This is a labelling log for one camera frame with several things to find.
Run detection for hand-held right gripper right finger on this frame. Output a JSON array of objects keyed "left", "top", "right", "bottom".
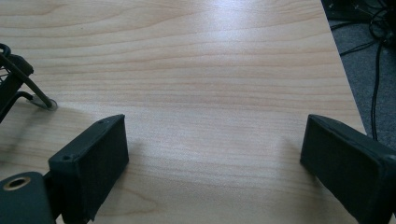
[{"left": 299, "top": 113, "right": 396, "bottom": 224}]

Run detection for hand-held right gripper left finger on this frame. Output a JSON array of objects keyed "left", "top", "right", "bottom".
[{"left": 48, "top": 113, "right": 130, "bottom": 224}]

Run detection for dark equipment base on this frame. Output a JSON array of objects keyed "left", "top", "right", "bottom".
[{"left": 320, "top": 0, "right": 396, "bottom": 23}]

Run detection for black cable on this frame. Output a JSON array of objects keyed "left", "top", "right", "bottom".
[
  {"left": 339, "top": 39, "right": 379, "bottom": 57},
  {"left": 370, "top": 40, "right": 385, "bottom": 141}
]

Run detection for black wire rack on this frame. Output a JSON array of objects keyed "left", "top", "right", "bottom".
[{"left": 0, "top": 42, "right": 59, "bottom": 124}]

